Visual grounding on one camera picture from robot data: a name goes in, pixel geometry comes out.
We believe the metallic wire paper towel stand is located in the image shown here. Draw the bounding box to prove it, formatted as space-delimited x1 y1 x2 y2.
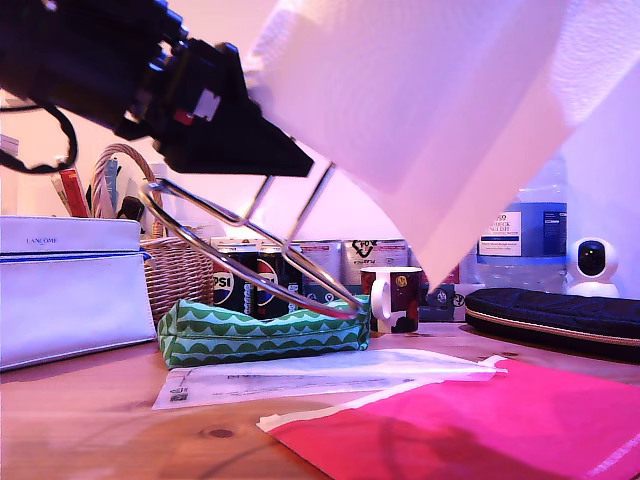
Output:
138 162 371 321

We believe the white paper towel roll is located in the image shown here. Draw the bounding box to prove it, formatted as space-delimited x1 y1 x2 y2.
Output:
244 0 640 296

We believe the clear plastic bag with paper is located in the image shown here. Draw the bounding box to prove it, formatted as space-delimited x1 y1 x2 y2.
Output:
152 348 509 411

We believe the white box red print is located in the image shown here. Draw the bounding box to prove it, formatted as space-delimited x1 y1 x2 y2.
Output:
209 237 276 251

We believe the small white carton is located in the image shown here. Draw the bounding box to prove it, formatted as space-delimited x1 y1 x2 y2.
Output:
164 222 214 240

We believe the small black item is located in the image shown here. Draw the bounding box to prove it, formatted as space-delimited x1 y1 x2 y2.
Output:
117 196 146 224

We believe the blue stick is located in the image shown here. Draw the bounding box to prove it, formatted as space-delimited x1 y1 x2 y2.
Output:
103 157 122 211

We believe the silver pouch grey label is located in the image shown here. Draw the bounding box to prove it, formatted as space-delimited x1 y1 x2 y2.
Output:
299 240 344 301

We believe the silver pouch black logo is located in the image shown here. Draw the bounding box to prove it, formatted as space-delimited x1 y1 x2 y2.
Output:
341 238 409 289

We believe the green wave-patterned pouch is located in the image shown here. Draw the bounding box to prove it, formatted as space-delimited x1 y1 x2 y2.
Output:
157 293 372 371

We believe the white Lancome cosmetic case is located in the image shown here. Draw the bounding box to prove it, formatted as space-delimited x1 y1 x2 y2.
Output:
0 215 157 374

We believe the large clear water bottle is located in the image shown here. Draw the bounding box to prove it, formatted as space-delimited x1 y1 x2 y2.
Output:
474 149 569 296

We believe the navy zipped case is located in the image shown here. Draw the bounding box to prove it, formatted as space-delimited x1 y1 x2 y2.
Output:
463 287 640 364

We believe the pink mailer bag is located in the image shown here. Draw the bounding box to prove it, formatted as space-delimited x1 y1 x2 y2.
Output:
257 357 640 480

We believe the wicker basket with handle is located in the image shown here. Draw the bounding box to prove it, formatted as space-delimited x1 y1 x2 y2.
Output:
90 143 215 324

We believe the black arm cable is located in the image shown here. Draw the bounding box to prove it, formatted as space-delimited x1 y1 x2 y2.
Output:
0 102 80 175

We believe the dark mug with white handle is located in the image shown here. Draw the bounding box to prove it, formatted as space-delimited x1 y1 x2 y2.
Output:
358 266 424 335

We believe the small white round camera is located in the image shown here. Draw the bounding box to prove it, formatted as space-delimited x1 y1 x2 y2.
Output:
563 237 621 299

